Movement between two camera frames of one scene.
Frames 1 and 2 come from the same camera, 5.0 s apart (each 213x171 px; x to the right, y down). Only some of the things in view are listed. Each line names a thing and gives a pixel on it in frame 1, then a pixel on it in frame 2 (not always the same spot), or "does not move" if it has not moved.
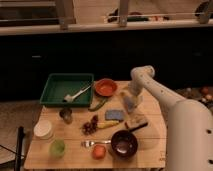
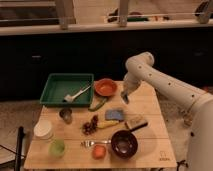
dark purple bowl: (124, 144) does not move
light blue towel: (129, 103) to (125, 95)
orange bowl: (106, 87) does not move
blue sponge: (114, 114) does not move
